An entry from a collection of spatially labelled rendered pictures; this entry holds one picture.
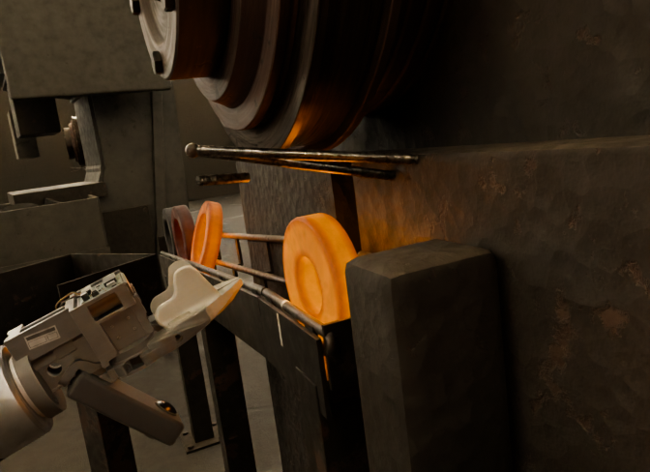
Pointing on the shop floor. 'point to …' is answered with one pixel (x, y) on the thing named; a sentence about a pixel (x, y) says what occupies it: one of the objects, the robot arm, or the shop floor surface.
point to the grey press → (94, 103)
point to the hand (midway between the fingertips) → (233, 292)
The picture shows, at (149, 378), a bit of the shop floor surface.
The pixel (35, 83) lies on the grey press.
